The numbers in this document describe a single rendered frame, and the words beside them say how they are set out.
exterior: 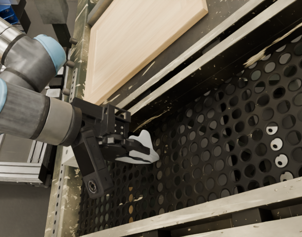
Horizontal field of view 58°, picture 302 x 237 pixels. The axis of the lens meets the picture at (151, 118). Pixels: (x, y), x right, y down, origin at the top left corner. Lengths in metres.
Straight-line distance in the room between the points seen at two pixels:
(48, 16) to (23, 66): 1.00
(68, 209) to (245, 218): 0.61
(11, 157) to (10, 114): 1.41
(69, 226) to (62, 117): 0.48
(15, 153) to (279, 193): 1.64
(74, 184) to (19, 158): 0.94
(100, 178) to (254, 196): 0.24
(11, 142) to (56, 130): 1.44
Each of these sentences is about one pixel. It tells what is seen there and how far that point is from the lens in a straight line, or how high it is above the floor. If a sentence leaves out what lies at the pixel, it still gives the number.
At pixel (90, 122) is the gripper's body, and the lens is 0.50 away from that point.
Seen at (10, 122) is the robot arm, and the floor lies 1.39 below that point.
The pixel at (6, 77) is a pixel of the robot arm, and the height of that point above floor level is 1.35.
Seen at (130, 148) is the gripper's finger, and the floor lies 1.27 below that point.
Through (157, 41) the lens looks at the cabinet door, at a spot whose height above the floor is 1.21.
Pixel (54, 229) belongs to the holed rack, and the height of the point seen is 0.90.
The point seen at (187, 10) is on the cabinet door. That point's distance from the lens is 0.71.
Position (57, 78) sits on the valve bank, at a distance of 1.30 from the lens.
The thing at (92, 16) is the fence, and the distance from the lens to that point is 1.27.
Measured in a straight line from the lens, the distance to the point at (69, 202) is 0.89.
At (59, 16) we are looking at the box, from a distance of 1.54.
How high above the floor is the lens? 1.73
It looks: 60 degrees down
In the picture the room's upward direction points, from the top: straight up
